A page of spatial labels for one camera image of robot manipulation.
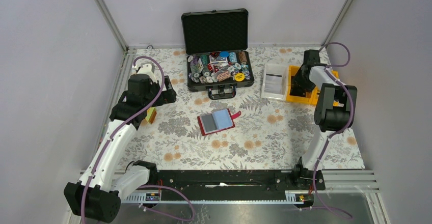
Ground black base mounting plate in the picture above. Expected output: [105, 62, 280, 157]
[147, 170, 326, 198]

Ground black credit card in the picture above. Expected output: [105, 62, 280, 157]
[201, 114, 217, 133]

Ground white slotted cable duct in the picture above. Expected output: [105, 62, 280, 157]
[122, 189, 314, 206]

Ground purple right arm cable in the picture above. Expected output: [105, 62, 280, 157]
[300, 42, 355, 220]

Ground orange green sticky note block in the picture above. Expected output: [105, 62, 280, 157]
[145, 107, 157, 124]

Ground cards in white bin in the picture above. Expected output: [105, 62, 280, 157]
[264, 73, 283, 94]

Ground yellow round dealer chip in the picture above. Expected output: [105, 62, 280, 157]
[233, 73, 246, 82]

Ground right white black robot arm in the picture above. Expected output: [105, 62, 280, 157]
[288, 49, 358, 189]

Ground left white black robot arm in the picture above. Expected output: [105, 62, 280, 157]
[64, 74, 176, 223]

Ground black poker chip case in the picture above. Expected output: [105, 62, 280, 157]
[181, 8, 255, 100]

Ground floral patterned table mat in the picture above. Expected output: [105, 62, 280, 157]
[114, 46, 366, 171]

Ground red leather card holder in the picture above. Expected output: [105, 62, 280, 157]
[197, 108, 241, 136]

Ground yellow bin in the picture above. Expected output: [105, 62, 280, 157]
[309, 66, 339, 105]
[286, 65, 319, 106]

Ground white plastic bin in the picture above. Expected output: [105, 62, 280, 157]
[261, 63, 289, 101]

